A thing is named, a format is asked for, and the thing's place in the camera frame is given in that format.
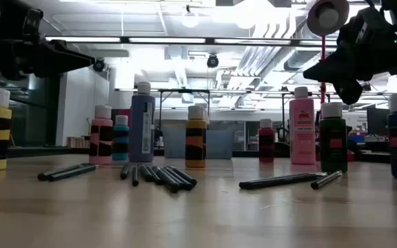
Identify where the large pink paint bottle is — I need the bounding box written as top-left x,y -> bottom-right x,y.
289,86 -> 316,165

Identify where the red desk lamp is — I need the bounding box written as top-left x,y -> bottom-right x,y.
306,0 -> 356,163

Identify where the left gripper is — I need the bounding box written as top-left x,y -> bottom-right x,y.
0,0 -> 96,82

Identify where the grey translucent plastic bin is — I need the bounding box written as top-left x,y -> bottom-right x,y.
162,129 -> 234,160

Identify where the pair of pens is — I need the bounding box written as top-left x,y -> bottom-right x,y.
36,163 -> 92,182

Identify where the small orange paint bottle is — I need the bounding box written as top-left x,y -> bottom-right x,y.
185,105 -> 207,169

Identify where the small green paint bottle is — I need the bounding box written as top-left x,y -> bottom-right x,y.
318,102 -> 349,173

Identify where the white ring ceiling lamp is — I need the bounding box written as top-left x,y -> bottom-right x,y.
180,5 -> 200,29

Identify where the small pink paint bottle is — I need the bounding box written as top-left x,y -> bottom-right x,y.
88,105 -> 114,165

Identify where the black monitor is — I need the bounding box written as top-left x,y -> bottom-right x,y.
366,107 -> 389,136

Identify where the black bar with light strips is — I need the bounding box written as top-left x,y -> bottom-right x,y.
45,35 -> 339,48

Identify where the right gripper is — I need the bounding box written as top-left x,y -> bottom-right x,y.
303,6 -> 396,106

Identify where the black aluminium table frame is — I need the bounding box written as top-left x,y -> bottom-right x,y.
7,146 -> 392,164

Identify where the large periwinkle paint bottle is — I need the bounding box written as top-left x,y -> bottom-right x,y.
128,81 -> 156,163

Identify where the stack of wooden blocks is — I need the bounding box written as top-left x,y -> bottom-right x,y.
66,136 -> 91,149

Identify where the small teal paint bottle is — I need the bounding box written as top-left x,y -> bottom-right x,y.
112,114 -> 130,162

